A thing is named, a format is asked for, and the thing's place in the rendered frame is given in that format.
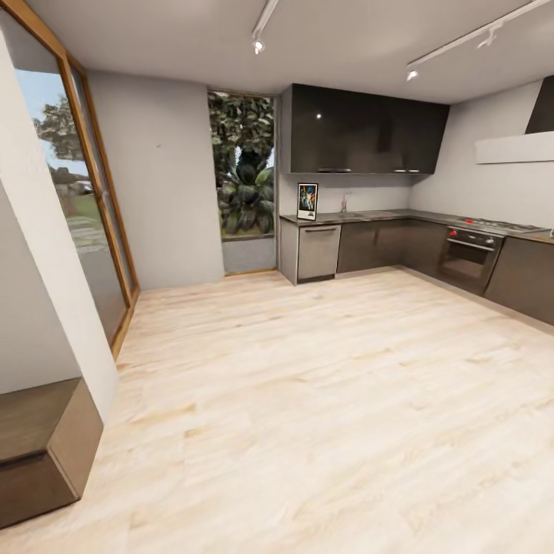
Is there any poster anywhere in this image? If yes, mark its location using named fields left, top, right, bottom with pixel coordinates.
left=297, top=182, right=319, bottom=221

